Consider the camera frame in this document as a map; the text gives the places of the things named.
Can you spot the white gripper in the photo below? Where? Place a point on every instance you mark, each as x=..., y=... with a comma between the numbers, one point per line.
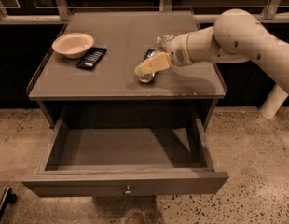
x=178, y=51

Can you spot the blue silver redbull can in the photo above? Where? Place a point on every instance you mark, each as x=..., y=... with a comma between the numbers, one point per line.
x=149, y=77

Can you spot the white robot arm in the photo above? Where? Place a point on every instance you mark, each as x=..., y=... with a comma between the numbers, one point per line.
x=236, y=37

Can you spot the grey drawer cabinet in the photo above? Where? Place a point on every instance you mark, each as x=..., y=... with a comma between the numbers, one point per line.
x=127, y=36

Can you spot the open grey top drawer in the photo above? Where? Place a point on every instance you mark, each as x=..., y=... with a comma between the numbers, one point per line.
x=164, y=159

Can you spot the silver drawer knob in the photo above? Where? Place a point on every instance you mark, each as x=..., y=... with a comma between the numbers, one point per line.
x=127, y=191

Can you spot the clear plastic water bottle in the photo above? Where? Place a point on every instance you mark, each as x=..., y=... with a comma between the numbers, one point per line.
x=167, y=42

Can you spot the dark blue snack packet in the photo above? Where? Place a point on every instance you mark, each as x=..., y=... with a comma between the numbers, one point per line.
x=91, y=58

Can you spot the white paper bowl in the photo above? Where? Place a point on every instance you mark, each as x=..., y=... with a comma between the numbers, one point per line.
x=73, y=45

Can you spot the black caster base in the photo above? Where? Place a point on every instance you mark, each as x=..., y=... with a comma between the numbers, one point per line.
x=8, y=196

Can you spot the metal railing frame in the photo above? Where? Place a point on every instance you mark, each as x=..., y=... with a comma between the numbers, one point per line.
x=204, y=11

